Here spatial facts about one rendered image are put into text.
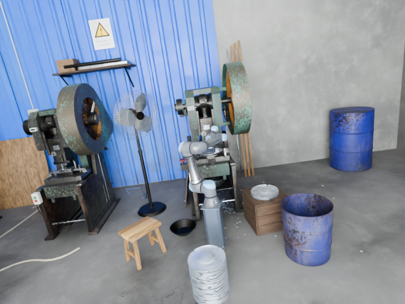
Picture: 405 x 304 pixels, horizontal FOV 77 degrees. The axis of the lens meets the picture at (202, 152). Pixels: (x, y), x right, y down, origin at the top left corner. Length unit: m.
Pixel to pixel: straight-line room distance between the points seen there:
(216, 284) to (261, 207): 0.95
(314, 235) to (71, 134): 2.48
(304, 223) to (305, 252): 0.28
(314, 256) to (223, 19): 3.37
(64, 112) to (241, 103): 1.81
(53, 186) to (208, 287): 2.18
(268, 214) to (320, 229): 0.62
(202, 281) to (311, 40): 3.78
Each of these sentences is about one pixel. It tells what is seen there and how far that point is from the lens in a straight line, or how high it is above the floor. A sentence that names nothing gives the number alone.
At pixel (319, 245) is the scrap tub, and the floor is 0.21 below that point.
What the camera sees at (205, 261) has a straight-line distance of 2.07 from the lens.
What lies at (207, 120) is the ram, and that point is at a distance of 3.00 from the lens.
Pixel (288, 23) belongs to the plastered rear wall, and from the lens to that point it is 4.53.
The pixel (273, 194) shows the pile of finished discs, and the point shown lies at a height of 0.39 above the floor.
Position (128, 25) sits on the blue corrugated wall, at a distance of 4.33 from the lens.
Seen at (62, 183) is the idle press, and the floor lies 0.65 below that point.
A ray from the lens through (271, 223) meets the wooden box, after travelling 2.82.
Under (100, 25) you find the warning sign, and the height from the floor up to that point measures 2.53.
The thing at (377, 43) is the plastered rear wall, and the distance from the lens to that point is 5.15.
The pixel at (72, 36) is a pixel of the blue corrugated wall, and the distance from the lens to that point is 4.53.
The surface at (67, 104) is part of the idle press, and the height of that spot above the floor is 1.54.
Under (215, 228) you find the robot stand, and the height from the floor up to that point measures 0.23.
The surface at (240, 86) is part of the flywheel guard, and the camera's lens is 2.72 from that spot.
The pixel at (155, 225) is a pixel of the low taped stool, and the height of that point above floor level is 0.33.
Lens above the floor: 1.62
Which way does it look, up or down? 16 degrees down
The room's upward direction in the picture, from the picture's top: 8 degrees counter-clockwise
